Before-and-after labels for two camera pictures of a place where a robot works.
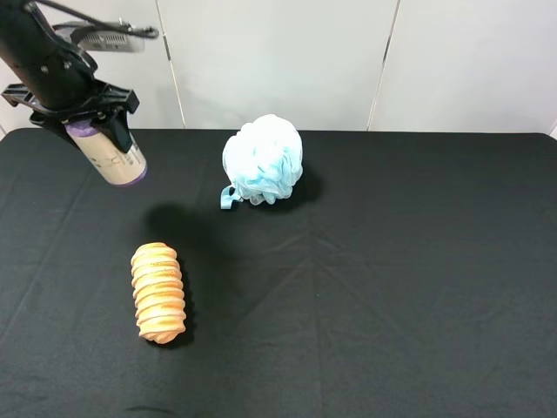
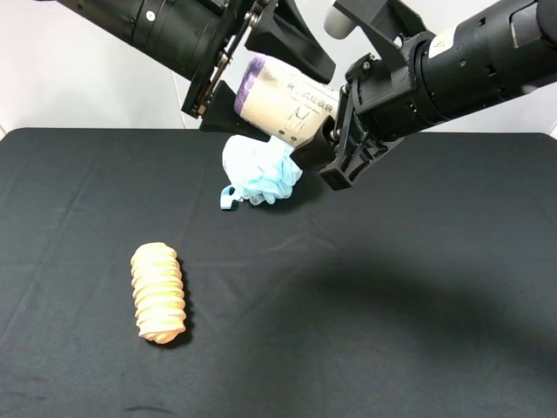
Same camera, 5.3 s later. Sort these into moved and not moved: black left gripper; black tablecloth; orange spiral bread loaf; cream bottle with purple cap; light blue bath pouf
Moved: black left gripper; cream bottle with purple cap
Not moved: orange spiral bread loaf; black tablecloth; light blue bath pouf
